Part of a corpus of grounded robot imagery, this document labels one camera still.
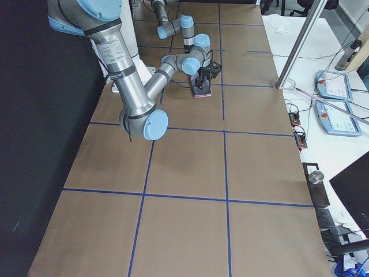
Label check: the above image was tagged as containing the pink towel with white edge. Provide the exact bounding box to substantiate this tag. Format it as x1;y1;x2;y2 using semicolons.
190;73;212;98

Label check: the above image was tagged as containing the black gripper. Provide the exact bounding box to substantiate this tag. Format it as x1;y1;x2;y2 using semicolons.
194;66;210;90
206;61;222;77

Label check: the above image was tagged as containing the thin metal rod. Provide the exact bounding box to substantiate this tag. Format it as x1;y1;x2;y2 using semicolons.
291;85;369;125

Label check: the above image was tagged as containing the black monitor corner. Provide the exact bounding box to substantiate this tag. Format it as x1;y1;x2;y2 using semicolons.
330;152;369;237

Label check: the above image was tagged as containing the upper orange black connector box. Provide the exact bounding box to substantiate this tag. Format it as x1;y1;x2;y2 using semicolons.
288;111;300;126

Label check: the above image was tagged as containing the crumpled white tissue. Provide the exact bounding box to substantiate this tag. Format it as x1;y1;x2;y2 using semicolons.
274;24;290;36

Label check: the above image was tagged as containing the black flat box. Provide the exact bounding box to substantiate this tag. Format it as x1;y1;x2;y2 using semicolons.
302;163;330;208

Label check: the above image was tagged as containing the black office chair base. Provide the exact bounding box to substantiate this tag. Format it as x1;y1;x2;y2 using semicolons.
289;0;315;17

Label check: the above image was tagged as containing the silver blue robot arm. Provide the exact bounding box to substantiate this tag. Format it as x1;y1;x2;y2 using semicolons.
47;1;211;140
150;1;221;80

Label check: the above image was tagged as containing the lower orange black connector box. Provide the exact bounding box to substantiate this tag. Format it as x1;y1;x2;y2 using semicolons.
293;130;308;151

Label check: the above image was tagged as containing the blue teach pendant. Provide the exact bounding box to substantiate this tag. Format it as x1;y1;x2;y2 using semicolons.
315;70;353;102
315;100;362;137

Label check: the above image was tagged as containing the upper blue teach pendant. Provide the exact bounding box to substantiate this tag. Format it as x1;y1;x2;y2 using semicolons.
315;70;353;102

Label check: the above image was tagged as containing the small metal cup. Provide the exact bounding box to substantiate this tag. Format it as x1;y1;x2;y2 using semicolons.
308;170;324;185

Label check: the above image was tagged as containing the lower blue teach pendant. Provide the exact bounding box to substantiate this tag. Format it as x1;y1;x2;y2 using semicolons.
315;100;362;137

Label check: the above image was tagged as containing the aluminium frame post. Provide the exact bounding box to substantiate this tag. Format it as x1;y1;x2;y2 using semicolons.
276;0;327;89

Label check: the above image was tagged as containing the orange black connector box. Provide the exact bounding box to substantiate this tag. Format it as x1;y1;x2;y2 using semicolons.
288;111;300;126
293;130;308;151

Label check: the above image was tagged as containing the white camera mast with base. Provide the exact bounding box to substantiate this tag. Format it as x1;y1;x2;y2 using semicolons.
120;0;156;85

